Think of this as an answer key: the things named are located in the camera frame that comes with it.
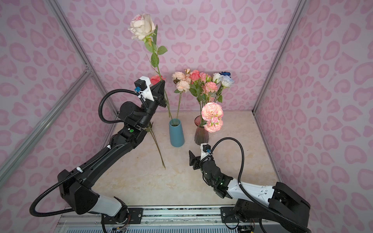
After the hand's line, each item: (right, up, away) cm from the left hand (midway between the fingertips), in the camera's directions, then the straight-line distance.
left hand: (162, 78), depth 59 cm
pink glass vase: (+18, -25, +36) cm, 47 cm away
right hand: (+13, -33, +20) cm, 40 cm away
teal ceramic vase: (+2, -27, +36) cm, 45 cm away
